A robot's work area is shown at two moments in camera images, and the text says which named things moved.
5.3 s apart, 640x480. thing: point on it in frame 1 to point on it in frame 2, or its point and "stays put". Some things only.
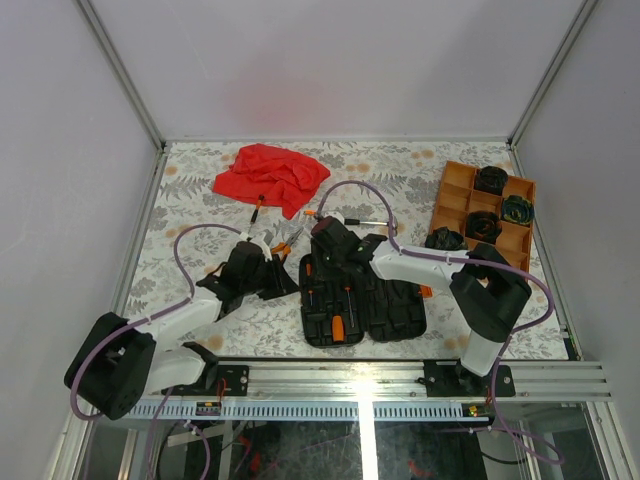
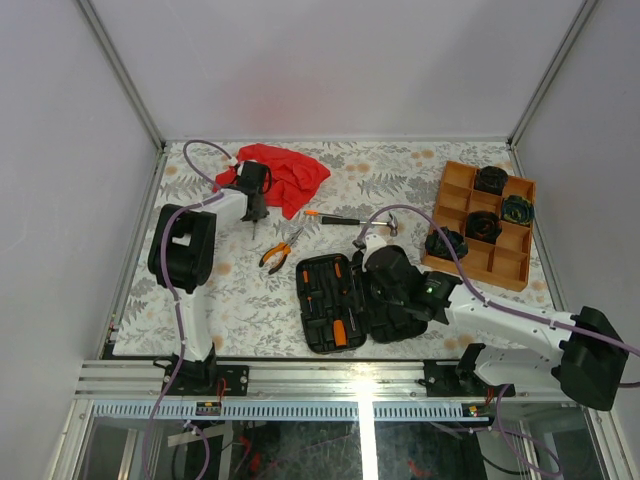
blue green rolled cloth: x=518 y=209 stays put
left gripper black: x=284 y=283 to x=261 y=210
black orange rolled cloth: x=483 y=225 stays put
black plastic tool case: x=342 y=305 stays put
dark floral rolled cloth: x=442 y=238 stays put
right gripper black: x=317 y=251 to x=370 y=304
